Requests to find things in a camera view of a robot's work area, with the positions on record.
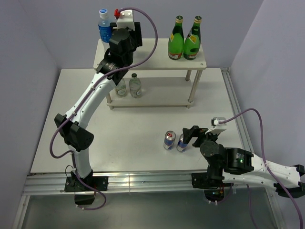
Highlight aluminium side rail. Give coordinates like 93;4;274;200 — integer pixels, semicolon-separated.
221;68;254;153

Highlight aluminium front rail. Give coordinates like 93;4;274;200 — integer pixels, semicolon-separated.
22;172;275;196

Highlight red blue energy can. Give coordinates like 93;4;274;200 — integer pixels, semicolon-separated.
163;130;176;150

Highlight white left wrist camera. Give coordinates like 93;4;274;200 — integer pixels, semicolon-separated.
114;9;135;31

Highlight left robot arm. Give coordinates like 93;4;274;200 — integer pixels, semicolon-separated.
54;22;142;190

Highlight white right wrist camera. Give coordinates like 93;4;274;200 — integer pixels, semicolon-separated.
205;117;227;135

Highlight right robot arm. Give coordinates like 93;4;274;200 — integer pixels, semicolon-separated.
183;125;305;198

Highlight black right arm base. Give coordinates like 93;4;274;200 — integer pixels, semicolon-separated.
191;172;233;204

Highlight green glass bottle right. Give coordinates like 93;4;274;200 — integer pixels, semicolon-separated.
183;16;202;60

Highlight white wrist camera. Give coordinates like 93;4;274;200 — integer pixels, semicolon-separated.
205;117;227;135
114;9;135;31

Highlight clear green cap bottle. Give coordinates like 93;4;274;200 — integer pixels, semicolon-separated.
129;73;142;98

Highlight green glass bottle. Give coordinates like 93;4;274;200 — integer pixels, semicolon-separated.
183;16;202;60
168;15;184;60

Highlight white two-tier shelf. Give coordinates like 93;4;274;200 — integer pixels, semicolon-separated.
106;38;206;109

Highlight green glass bottle left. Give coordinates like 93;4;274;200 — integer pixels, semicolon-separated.
168;15;184;60

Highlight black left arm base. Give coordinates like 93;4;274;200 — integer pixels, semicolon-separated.
64;175;109;206

